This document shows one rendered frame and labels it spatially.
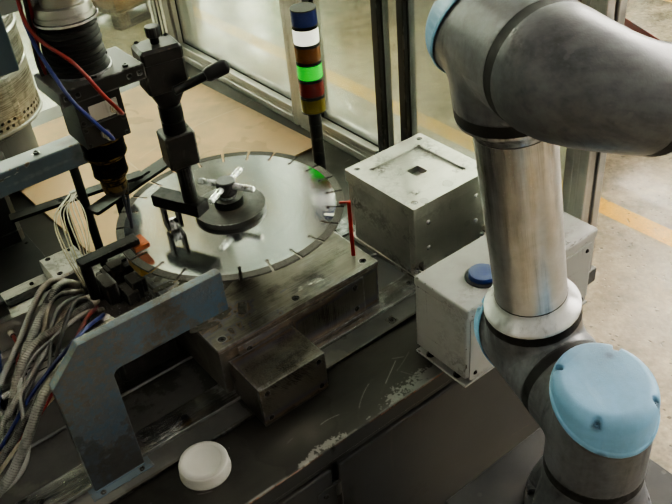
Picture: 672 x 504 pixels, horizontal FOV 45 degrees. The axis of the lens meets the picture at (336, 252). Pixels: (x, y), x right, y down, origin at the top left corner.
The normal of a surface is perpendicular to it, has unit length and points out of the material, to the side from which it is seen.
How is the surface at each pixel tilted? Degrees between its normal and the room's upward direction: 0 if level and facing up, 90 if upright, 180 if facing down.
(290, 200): 0
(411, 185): 0
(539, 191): 90
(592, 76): 61
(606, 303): 0
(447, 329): 90
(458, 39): 74
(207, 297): 90
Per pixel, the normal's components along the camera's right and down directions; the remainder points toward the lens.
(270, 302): -0.08, -0.80
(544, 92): -0.50, 0.39
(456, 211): 0.62, 0.44
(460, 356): -0.78, 0.43
